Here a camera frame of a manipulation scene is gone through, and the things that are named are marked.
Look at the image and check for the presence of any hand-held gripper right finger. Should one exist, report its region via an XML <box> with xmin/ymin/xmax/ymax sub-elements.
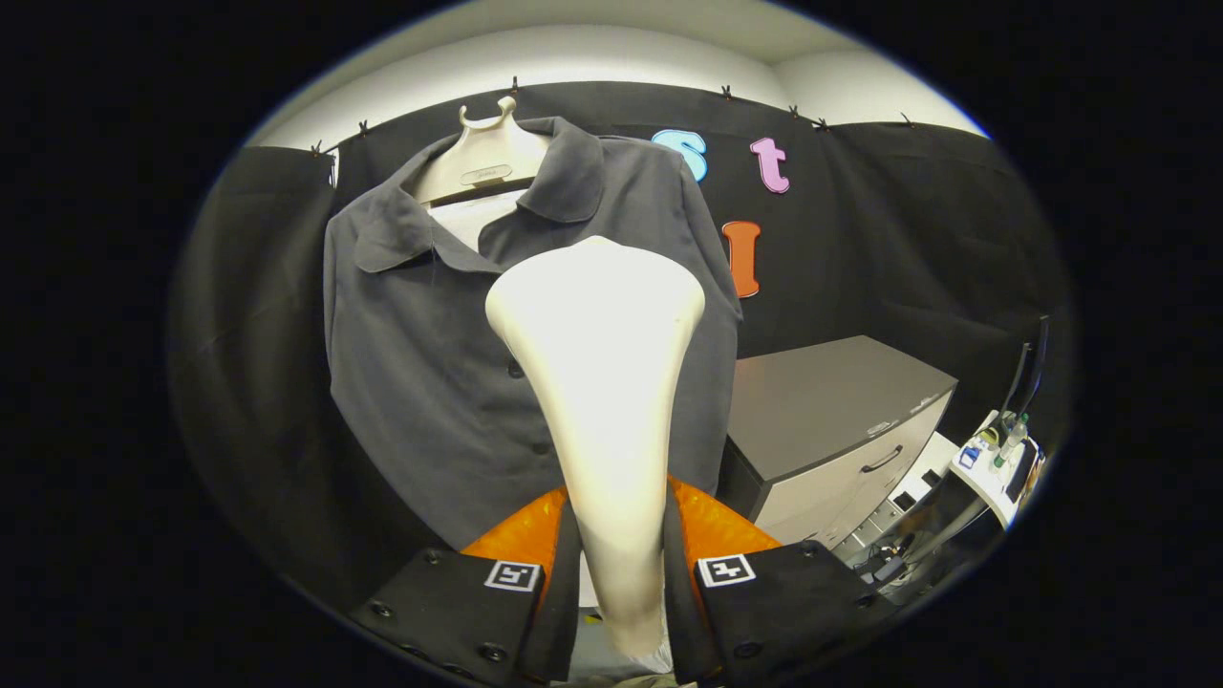
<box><xmin>664</xmin><ymin>475</ymin><xmax>894</xmax><ymax>685</ymax></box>

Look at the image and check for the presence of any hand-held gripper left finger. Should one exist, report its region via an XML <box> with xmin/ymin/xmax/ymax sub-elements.
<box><xmin>349</xmin><ymin>487</ymin><xmax>582</xmax><ymax>685</ymax></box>

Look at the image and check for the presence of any white garment steamer head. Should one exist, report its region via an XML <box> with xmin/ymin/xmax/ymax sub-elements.
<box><xmin>484</xmin><ymin>236</ymin><xmax>706</xmax><ymax>660</ymax></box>

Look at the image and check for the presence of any dark grey collared shirt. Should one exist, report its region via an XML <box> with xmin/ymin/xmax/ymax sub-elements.
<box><xmin>323</xmin><ymin>117</ymin><xmax>743</xmax><ymax>550</ymax></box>

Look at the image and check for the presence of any cream garment hanger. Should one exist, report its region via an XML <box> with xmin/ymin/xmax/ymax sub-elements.
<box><xmin>413</xmin><ymin>96</ymin><xmax>553</xmax><ymax>206</ymax></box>

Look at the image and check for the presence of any grey drawer cabinet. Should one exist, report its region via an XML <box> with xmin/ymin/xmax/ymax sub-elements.
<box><xmin>717</xmin><ymin>334</ymin><xmax>959</xmax><ymax>548</ymax></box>

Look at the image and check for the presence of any white side table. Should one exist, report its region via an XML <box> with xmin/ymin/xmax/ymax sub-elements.
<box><xmin>949</xmin><ymin>411</ymin><xmax>1047</xmax><ymax>528</ymax></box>

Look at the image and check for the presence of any clear plastic bottle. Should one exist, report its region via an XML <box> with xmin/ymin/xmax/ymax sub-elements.
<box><xmin>994</xmin><ymin>413</ymin><xmax>1031</xmax><ymax>469</ymax></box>

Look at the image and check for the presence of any black keyboard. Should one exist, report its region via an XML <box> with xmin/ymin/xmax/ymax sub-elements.
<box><xmin>1008</xmin><ymin>440</ymin><xmax>1038</xmax><ymax>503</ymax></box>

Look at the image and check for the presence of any white pad behind shirt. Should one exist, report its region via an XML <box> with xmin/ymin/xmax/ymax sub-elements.
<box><xmin>427</xmin><ymin>188</ymin><xmax>529</xmax><ymax>254</ymax></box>

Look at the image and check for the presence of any black backdrop cloth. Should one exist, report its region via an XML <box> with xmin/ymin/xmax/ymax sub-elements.
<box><xmin>170</xmin><ymin>79</ymin><xmax>1071</xmax><ymax>613</ymax></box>

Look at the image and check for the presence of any black computer monitor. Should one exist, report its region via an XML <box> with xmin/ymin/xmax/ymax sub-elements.
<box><xmin>998</xmin><ymin>315</ymin><xmax>1052</xmax><ymax>421</ymax></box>

